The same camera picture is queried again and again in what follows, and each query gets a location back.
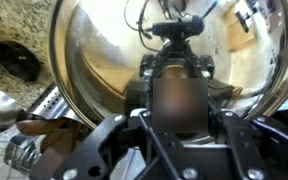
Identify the wire mesh skimmer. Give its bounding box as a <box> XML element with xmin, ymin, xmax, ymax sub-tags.
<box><xmin>0</xmin><ymin>141</ymin><xmax>27</xmax><ymax>180</ymax></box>

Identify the dark round trivet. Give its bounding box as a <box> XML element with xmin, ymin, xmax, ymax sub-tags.
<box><xmin>0</xmin><ymin>41</ymin><xmax>41</xmax><ymax>82</ymax></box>

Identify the perforated steel utensil holder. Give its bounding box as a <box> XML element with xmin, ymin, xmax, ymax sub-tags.
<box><xmin>11</xmin><ymin>84</ymin><xmax>81</xmax><ymax>172</ymax></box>

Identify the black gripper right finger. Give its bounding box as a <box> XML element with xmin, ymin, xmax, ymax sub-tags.
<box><xmin>208</xmin><ymin>101</ymin><xmax>288</xmax><ymax>180</ymax></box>

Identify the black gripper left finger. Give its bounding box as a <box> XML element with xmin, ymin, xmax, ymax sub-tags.
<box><xmin>51</xmin><ymin>110</ymin><xmax>184</xmax><ymax>180</ymax></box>

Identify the wooden spoon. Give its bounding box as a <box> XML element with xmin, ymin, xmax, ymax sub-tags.
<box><xmin>16</xmin><ymin>117</ymin><xmax>88</xmax><ymax>180</ymax></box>

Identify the steel ladle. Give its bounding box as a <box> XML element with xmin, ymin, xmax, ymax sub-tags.
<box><xmin>0</xmin><ymin>90</ymin><xmax>38</xmax><ymax>125</ymax></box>

